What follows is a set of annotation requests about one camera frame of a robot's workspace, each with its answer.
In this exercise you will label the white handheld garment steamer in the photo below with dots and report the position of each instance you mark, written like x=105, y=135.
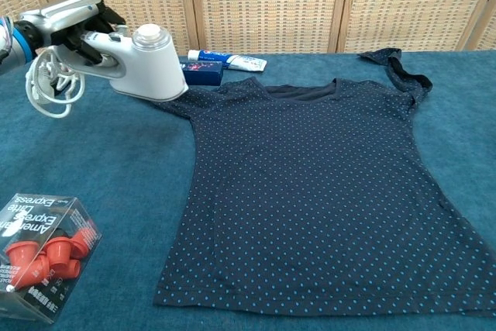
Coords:
x=151, y=67

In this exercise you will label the dark blue polka dot shirt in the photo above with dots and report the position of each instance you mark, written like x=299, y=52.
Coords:
x=310, y=191

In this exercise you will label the dark blue toothpaste box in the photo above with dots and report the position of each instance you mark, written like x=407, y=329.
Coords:
x=205, y=75

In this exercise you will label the clear plastic coffee capsule box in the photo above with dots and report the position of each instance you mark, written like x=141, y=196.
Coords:
x=46, y=226

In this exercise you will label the red coffee capsule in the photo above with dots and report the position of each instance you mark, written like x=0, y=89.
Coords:
x=38, y=273
x=21, y=257
x=71, y=269
x=58, y=251
x=83, y=243

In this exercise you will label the white and blue toothpaste tube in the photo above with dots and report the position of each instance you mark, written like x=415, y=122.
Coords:
x=240, y=63

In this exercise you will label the teal velvet tablecloth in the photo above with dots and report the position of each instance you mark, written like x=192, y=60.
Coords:
x=116, y=172

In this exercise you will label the silver and black left robot hand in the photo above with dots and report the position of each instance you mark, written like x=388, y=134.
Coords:
x=62, y=15

